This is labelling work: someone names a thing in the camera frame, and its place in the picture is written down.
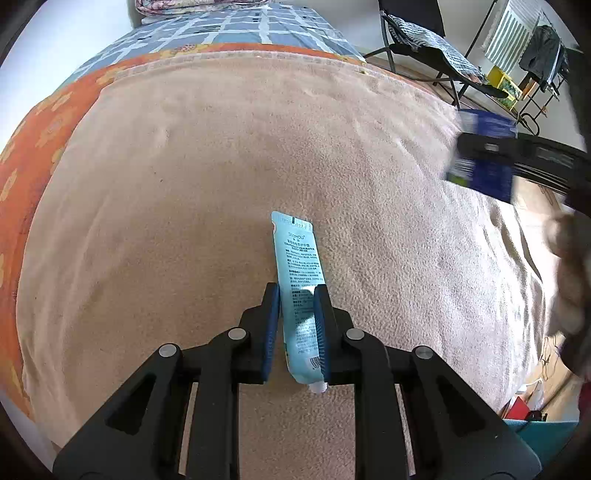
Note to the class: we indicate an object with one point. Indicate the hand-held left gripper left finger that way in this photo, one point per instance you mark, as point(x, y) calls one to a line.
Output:
point(272, 332)

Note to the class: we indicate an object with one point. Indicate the red packet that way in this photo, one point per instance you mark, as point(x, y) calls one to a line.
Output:
point(518, 408)

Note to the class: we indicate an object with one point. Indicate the dark garment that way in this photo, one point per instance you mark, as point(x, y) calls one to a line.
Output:
point(545, 50)

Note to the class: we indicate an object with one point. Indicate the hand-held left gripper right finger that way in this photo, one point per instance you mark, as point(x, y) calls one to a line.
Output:
point(321, 337)

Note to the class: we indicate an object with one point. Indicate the folded floral quilt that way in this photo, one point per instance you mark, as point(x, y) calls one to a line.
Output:
point(184, 7)

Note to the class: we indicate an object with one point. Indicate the person's right hand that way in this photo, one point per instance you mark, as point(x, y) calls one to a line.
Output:
point(572, 277)

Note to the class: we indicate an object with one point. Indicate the light blue cream tube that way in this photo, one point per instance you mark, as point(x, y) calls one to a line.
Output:
point(295, 286)

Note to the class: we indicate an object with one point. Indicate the striped cloth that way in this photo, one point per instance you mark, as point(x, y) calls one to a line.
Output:
point(434, 46)

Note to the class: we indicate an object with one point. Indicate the green striped towel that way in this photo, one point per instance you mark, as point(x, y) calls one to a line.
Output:
point(510, 37)

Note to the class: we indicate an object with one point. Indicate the yellow box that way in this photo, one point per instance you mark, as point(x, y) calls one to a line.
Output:
point(501, 83)

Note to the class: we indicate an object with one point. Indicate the black folding chair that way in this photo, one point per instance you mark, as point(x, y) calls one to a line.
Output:
point(415, 18)

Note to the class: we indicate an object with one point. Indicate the beige fleece blanket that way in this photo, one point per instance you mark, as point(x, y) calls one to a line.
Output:
point(231, 184)

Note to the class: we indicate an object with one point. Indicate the blue checked bedsheet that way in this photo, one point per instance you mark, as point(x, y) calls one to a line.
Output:
point(231, 27)

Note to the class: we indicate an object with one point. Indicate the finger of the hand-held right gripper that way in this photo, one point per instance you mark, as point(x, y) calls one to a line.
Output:
point(531, 157)

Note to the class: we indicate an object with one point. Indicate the metal drying rack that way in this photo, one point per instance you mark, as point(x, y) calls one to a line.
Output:
point(551, 92)

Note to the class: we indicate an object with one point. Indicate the teal bin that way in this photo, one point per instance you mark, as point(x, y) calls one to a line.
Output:
point(549, 438)

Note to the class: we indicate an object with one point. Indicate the blue snack wrapper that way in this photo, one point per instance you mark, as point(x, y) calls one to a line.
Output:
point(489, 161)

